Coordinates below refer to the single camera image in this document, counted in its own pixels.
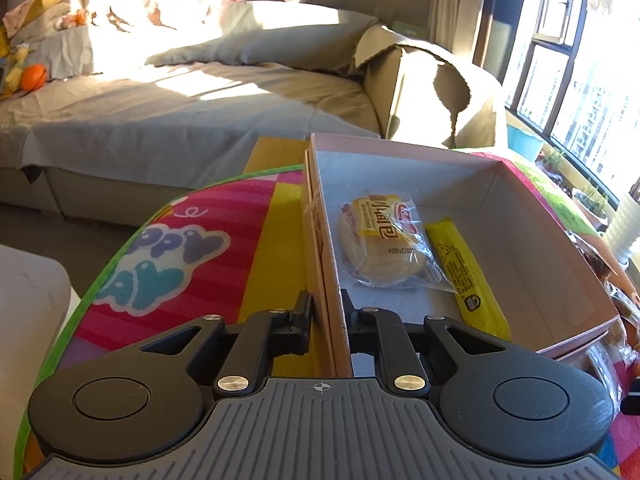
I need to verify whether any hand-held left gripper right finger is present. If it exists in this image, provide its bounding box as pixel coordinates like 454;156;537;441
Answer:
342;291;512;395

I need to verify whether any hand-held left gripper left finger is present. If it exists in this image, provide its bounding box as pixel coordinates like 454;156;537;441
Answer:
131;290;314;396

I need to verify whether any pink cardboard box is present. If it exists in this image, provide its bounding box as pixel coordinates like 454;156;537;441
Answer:
301;132;622;379

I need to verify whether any bread in clear packet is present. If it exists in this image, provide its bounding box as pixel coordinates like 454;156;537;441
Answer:
337;194;457;294

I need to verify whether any colourful printed play mat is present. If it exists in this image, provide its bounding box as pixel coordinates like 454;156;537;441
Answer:
14;147;640;480

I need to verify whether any yellow snack stick packet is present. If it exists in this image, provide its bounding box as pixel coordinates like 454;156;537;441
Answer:
425;217;512;342

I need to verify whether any yellow cardboard sheet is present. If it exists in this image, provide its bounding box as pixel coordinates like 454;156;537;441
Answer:
244;136;312;177

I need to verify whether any beige sofa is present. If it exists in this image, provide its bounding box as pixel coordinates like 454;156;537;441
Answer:
0;0;507;231

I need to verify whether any blue plastic bucket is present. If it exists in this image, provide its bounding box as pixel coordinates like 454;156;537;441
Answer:
506;124;546;162

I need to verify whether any clear snack packets pile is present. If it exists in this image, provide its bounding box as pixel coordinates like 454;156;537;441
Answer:
567;230;640;417

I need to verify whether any grey bed sheet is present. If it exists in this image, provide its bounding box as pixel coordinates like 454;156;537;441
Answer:
0;25;372;171

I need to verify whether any potted green plant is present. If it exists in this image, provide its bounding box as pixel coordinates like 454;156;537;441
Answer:
572;180;612;231

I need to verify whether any white stool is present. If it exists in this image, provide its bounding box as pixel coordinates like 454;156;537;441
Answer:
0;245;82;480

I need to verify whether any white ribbed vase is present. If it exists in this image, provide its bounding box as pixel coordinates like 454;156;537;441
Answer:
602;190;640;267

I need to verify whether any grey pillow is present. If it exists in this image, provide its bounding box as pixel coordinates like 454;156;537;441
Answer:
145;0;379;74

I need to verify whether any beige curtain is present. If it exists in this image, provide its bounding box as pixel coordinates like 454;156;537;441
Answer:
427;0;492;58

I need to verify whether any orange toy ball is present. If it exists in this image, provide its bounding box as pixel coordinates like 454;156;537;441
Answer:
21;63;48;92

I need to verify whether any yellow plush toy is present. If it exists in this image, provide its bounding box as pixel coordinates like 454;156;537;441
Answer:
0;42;31;101

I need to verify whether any colourful crumpled blanket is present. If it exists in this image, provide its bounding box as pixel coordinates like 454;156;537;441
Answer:
2;0;98;38

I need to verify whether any dark window frame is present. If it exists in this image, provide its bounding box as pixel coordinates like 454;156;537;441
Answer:
472;0;640;196

